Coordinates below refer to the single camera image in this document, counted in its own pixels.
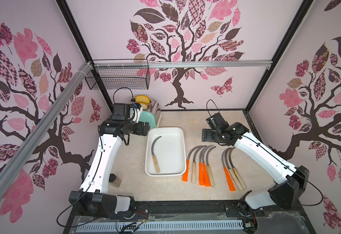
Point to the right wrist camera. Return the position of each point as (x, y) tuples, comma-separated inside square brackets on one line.
[(215, 120)]

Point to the aluminium rail back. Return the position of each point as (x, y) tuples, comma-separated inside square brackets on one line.
[(182, 64)]

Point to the black base frame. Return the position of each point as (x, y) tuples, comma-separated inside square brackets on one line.
[(269, 220)]

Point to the yellow bread slice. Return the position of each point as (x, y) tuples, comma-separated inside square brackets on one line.
[(145, 106), (142, 99)]

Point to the yellow bread slice front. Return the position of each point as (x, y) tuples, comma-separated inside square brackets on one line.
[(145, 106)]

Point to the black wire basket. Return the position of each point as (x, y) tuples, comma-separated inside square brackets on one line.
[(112, 74)]

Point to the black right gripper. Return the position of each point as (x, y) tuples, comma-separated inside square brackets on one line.
[(207, 134)]

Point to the mint green toaster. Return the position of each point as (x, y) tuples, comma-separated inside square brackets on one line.
[(152, 115)]

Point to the orange handle sickle leftmost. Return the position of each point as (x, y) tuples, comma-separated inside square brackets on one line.
[(186, 173)]

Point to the wooden handle sickle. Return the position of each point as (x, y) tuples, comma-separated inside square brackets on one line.
[(236, 172), (155, 161), (209, 170), (197, 153), (230, 170)]

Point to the aluminium rail left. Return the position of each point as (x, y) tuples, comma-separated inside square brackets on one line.
[(17, 162)]

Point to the yellow bread slice back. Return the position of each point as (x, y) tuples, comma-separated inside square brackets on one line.
[(142, 99)]

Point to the small glass spice jar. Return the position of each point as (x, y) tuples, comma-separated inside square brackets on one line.
[(114, 180)]

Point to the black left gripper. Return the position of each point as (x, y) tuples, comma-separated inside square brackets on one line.
[(139, 126)]

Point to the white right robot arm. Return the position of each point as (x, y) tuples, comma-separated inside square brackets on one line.
[(290, 181)]

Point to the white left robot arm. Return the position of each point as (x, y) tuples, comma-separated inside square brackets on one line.
[(92, 198)]

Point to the white vented cable duct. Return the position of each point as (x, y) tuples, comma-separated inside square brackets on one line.
[(160, 226)]

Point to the orange handle sickle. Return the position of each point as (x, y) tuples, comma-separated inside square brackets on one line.
[(206, 169), (186, 173), (228, 177), (203, 177)]

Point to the aluminium rail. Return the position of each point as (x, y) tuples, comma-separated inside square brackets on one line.
[(182, 64), (17, 162)]

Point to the white plastic storage tray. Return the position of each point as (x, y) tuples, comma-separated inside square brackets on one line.
[(170, 152)]

